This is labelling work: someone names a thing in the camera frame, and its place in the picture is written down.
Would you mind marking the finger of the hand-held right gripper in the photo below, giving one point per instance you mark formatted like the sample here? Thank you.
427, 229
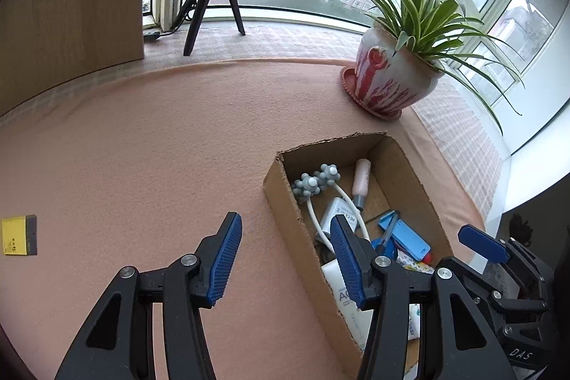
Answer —
498, 300
481, 242

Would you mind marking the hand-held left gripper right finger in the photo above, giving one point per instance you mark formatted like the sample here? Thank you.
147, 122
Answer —
349, 268

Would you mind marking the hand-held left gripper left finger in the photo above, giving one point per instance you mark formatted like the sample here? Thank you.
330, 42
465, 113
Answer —
227, 260

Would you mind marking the round blue tape measure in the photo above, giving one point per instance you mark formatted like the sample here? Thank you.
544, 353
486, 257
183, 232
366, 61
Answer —
387, 248

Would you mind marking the clear gel pen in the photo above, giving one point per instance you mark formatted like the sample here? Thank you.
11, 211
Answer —
389, 228

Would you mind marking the white lotion tube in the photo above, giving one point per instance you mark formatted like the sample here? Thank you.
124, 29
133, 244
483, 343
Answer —
352, 326

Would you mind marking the white charger adapter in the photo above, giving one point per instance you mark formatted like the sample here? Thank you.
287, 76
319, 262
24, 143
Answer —
338, 208

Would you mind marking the blue phone stand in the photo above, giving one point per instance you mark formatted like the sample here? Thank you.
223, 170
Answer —
409, 240

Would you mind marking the patterned lighter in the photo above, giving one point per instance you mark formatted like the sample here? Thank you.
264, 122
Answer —
416, 266

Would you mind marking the cardboard box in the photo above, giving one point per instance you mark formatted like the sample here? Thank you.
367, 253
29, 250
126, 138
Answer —
285, 202

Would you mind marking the small pink bottle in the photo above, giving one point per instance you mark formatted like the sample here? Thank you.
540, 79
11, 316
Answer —
361, 179

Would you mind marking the grey knobbed roller massager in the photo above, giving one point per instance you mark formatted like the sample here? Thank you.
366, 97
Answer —
307, 184

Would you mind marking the peach felt table cloth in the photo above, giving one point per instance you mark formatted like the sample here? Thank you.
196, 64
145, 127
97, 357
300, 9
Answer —
133, 162

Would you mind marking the pink pot saucer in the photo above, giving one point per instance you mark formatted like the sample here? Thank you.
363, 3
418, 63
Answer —
349, 86

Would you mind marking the spider plant in red-white pot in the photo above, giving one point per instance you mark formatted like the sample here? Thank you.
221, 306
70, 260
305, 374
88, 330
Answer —
392, 73

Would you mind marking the yellow and grey ruler card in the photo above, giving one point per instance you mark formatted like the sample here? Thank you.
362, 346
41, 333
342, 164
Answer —
15, 235

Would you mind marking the wooden board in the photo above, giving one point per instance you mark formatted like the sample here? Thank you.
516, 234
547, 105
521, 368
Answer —
67, 6

